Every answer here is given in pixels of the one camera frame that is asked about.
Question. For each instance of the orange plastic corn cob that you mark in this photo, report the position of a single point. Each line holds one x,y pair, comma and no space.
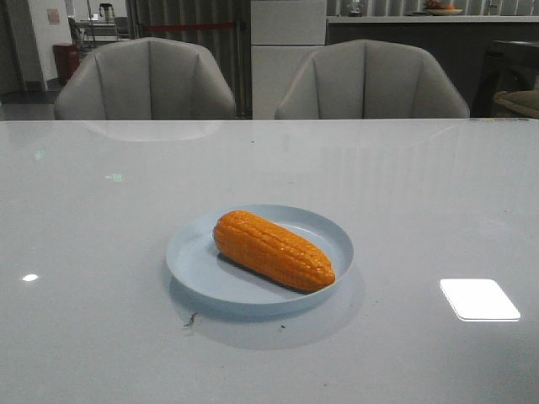
273,251

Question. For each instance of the light blue round plate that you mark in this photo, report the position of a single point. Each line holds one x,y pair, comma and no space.
212,279

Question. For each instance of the right beige leather chair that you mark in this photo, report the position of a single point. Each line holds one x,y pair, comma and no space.
370,80

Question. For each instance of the beige leather chair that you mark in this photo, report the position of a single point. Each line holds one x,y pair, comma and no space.
147,79
370,80

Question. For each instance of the white cabinet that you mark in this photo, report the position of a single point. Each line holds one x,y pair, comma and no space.
282,32

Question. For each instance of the left beige leather chair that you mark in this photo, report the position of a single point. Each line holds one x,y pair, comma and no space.
147,79

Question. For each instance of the red barrier belt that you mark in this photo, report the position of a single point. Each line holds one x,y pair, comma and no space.
188,27

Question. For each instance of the red trash bin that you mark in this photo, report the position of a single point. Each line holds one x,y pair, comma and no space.
67,61

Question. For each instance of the dark counter with white top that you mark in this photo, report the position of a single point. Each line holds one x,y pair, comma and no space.
457,42

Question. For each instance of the fruit bowl on counter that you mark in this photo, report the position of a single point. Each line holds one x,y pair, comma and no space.
439,8

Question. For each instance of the beige cushion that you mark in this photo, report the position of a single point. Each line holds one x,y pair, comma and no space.
523,103

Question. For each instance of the pink wall poster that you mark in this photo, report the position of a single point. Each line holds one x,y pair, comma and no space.
53,16

